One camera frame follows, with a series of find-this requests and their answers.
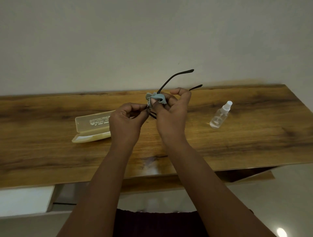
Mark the person's right hand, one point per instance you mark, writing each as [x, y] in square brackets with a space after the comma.
[171, 119]

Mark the person's left hand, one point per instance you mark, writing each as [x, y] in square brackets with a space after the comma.
[126, 127]

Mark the blue cleaning cloth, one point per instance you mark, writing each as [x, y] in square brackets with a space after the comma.
[156, 96]

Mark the yellow translucent glasses case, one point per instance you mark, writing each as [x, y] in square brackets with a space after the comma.
[90, 127]

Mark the black framed eyeglasses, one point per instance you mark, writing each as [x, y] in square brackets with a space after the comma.
[176, 77]

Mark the clear spray bottle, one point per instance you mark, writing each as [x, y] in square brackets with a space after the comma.
[218, 117]

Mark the person's left forearm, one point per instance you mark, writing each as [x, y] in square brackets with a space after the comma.
[95, 195]

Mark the person's right forearm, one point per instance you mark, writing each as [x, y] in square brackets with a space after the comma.
[220, 193]

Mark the wooden under-table shelf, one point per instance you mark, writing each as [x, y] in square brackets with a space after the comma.
[151, 183]

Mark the dark maroon garment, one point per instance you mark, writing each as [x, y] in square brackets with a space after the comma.
[159, 224]

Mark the white cabinet drawer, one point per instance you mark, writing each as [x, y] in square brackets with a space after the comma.
[24, 200]

